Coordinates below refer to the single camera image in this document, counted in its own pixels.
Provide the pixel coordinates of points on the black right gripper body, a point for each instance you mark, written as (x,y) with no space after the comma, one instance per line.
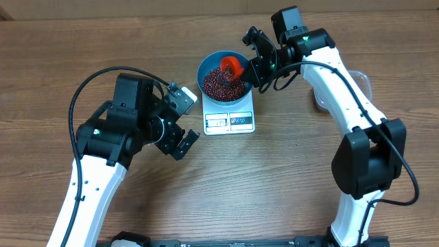
(284,62)

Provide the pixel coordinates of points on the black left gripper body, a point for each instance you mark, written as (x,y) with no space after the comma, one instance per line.
(160,133)

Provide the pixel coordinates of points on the red measuring scoop blue handle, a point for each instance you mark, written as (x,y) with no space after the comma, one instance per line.
(231,68)

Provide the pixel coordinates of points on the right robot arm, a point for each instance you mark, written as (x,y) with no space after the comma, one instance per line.
(370,155)

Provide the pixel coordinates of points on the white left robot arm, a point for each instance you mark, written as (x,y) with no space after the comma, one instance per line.
(91,189)

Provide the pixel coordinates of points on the blue bowl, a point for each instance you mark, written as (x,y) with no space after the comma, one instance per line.
(213,61)

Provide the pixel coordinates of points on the red beans in bowl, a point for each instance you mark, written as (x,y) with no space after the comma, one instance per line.
(220,85)

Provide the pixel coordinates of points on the white kitchen scale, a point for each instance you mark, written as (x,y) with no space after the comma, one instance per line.
(220,118)

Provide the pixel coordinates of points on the clear plastic container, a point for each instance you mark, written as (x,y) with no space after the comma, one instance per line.
(361,80)

